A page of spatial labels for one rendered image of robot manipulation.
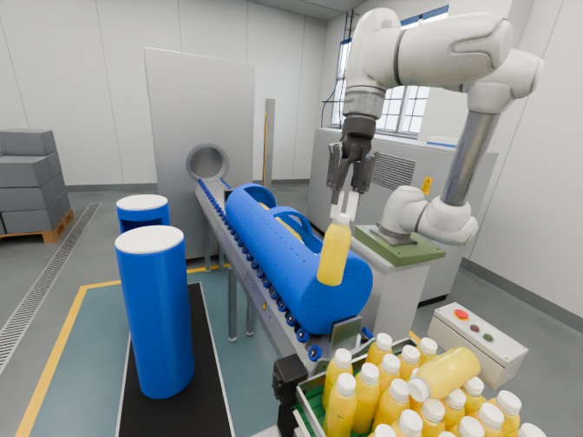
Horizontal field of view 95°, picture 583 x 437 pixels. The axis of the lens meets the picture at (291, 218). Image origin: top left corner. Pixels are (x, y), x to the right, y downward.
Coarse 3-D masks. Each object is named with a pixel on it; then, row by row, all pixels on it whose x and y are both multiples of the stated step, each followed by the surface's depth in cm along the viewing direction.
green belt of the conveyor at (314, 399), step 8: (312, 392) 75; (320, 392) 75; (312, 400) 73; (320, 400) 73; (296, 408) 71; (312, 408) 70; (320, 408) 71; (304, 416) 68; (320, 416) 69; (320, 424) 67; (312, 432) 65; (352, 432) 66; (368, 432) 66
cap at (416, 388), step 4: (412, 380) 56; (416, 380) 55; (420, 380) 55; (408, 384) 56; (412, 384) 55; (416, 384) 54; (420, 384) 54; (424, 384) 54; (408, 388) 56; (412, 388) 55; (416, 388) 54; (420, 388) 54; (424, 388) 54; (412, 392) 55; (416, 392) 54; (420, 392) 54; (424, 392) 53; (428, 392) 54; (412, 396) 55; (416, 396) 55; (420, 396) 54; (424, 396) 53; (428, 396) 54; (416, 400) 55; (420, 400) 54; (424, 400) 54
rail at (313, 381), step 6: (396, 342) 83; (402, 342) 84; (408, 342) 86; (396, 348) 84; (366, 354) 78; (354, 360) 76; (360, 360) 77; (354, 366) 76; (324, 372) 72; (312, 378) 70; (318, 378) 71; (324, 378) 72; (300, 384) 68; (306, 384) 69; (312, 384) 70
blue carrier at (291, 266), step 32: (256, 192) 153; (256, 224) 111; (288, 224) 142; (256, 256) 107; (288, 256) 87; (352, 256) 81; (288, 288) 82; (320, 288) 78; (352, 288) 85; (320, 320) 83
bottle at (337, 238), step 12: (336, 228) 65; (348, 228) 65; (324, 240) 67; (336, 240) 64; (348, 240) 65; (324, 252) 66; (336, 252) 65; (324, 264) 66; (336, 264) 66; (324, 276) 67; (336, 276) 66
